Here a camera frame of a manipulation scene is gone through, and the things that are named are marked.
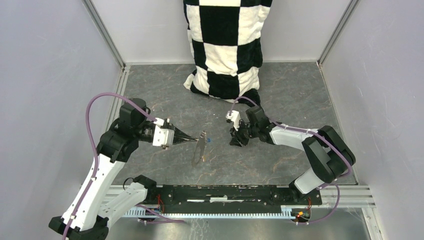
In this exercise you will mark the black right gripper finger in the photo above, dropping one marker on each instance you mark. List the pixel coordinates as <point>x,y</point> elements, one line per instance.
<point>234,133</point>
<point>237,141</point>

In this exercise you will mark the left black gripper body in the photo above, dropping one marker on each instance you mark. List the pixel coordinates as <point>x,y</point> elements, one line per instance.
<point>144,129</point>

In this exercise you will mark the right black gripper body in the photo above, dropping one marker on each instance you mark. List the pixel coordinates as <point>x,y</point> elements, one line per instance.
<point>246,132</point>

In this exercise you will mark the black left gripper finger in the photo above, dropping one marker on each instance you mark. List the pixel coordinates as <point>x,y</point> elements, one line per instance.
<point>180,140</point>
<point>178,132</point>

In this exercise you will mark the silver key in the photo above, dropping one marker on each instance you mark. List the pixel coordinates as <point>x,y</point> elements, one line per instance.
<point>203,135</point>

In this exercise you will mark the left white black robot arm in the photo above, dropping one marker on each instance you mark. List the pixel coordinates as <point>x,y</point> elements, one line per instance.
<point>88,217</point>

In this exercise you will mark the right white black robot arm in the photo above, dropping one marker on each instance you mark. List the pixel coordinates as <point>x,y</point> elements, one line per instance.
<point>328,155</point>

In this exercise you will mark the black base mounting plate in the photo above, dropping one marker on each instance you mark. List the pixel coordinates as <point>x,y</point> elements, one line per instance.
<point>228,199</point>

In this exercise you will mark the black white checkered pillow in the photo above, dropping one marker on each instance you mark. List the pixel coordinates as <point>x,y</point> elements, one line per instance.
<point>225,42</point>

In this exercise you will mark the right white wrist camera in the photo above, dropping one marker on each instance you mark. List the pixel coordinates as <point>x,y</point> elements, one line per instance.
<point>234,118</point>

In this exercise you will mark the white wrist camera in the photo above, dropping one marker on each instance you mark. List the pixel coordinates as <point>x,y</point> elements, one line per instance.
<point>234,118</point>
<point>163,134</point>

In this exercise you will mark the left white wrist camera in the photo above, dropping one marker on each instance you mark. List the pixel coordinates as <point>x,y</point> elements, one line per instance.
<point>163,134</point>

